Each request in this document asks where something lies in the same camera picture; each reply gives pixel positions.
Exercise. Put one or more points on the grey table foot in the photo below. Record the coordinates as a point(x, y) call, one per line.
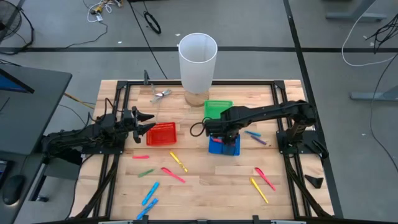
point(354, 15)
point(373, 96)

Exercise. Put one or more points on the black clamp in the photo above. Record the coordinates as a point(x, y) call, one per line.
point(145, 77)

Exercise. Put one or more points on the desk monitor screen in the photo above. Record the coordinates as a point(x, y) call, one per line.
point(12, 84)

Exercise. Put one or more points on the green highlighter marker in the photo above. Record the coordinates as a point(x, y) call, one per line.
point(145, 173)

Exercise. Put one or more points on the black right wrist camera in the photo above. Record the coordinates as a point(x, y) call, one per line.
point(213, 127)

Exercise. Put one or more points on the blue plastic basket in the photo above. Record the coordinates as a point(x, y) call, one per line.
point(214, 148)

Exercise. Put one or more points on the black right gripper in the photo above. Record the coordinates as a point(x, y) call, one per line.
point(230, 130)

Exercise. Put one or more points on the grey desk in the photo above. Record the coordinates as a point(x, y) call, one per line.
point(31, 118)

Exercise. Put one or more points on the blue highlighter marker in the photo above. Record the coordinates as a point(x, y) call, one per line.
point(150, 193)
point(147, 208)

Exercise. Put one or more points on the light blue marker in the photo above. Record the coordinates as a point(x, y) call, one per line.
point(252, 133)

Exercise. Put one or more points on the yellow highlighter marker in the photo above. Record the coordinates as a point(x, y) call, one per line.
point(178, 161)
point(259, 190)

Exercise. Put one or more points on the pink highlighter marker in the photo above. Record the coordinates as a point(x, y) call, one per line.
point(173, 175)
point(265, 179)
point(140, 156)

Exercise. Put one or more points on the black floor fan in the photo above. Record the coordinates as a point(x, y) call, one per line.
point(7, 18)

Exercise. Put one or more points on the green plastic basket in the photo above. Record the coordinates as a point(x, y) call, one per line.
point(214, 107)

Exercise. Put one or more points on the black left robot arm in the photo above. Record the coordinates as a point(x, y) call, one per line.
point(71, 140)

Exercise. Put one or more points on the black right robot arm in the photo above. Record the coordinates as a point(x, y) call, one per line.
point(270, 111)

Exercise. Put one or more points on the black computer mouse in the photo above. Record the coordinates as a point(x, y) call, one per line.
point(13, 189)

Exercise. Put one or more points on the purple Sharpie marker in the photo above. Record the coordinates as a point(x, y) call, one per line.
point(258, 140)

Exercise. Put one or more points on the white lamp with wooden base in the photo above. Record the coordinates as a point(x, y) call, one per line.
point(197, 68)

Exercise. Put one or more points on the dark keyboard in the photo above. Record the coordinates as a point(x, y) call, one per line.
point(3, 172)

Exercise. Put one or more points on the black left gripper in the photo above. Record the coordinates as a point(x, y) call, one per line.
point(129, 124)

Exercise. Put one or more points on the red plastic basket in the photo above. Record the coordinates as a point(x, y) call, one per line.
point(161, 133)

